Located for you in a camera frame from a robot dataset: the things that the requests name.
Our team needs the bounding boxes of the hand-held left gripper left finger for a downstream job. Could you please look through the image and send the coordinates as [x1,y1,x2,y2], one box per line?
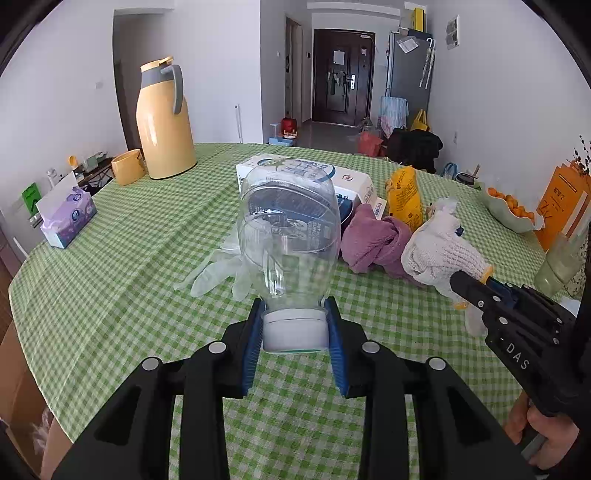
[51,298,266,480]

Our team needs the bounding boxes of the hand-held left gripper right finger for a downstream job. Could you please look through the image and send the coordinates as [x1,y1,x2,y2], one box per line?
[323,296,536,480]

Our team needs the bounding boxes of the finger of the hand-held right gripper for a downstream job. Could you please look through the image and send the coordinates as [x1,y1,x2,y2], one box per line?
[489,277,516,304]
[450,271,498,315]

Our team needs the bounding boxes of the white knitted glove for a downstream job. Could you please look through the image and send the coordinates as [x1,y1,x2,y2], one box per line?
[401,198,495,310]

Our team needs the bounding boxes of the clear plastic jar white lid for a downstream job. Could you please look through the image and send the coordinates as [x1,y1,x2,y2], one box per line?
[237,164,342,355]

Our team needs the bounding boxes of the white blue milk carton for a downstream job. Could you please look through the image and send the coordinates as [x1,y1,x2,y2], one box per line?
[235,154,387,222]

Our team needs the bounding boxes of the brown cardboard box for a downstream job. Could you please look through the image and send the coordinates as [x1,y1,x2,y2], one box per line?
[0,318,75,476]

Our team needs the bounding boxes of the person's right hand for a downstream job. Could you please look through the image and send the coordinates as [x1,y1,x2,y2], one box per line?
[503,393,581,468]

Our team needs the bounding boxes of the clear disposable glove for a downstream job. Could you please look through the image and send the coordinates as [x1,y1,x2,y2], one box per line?
[174,235,259,303]

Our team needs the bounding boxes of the white bowl of oranges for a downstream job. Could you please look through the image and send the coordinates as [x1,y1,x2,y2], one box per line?
[480,182,546,234]

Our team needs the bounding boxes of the orange paper bag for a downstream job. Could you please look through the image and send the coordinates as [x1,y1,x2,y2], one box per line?
[536,161,591,252]

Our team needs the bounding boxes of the purple cloth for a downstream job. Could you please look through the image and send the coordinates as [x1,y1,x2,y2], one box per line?
[340,204,416,283]

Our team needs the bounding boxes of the yellow snack bag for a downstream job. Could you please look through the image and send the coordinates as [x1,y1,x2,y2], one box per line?
[385,165,424,232]

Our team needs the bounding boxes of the green checked tablecloth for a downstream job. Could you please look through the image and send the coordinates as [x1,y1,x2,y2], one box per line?
[8,142,573,480]

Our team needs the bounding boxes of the black bag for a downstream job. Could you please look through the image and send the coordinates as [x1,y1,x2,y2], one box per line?
[387,129,444,174]

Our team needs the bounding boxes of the dried flower branches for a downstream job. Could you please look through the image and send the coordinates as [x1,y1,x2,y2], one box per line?
[570,134,591,177]

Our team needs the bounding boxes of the red bag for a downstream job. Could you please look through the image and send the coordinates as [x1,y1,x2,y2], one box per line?
[358,131,384,158]

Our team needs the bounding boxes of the light blue hanging cloth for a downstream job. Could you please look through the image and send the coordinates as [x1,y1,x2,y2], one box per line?
[380,96,409,134]

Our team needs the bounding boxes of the yellow mug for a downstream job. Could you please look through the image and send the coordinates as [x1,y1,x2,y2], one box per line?
[111,148,147,186]

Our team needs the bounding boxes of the purple tissue box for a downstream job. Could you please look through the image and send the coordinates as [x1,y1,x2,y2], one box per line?
[36,173,99,249]

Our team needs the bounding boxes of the black side table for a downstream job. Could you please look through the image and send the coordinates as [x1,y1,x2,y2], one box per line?
[74,154,116,195]

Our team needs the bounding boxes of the grey refrigerator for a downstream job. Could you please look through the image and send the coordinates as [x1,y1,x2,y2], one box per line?
[385,30,435,125]

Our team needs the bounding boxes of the yellow thermos jug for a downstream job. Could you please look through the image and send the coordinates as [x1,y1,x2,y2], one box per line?
[136,56,198,181]

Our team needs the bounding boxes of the white umbrella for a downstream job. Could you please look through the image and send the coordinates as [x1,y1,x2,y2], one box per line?
[419,38,436,88]

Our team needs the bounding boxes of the dark brown entrance door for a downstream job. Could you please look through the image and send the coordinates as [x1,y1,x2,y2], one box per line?
[311,28,376,126]

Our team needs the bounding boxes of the green box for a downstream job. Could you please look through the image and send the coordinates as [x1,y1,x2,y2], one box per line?
[21,183,41,215]

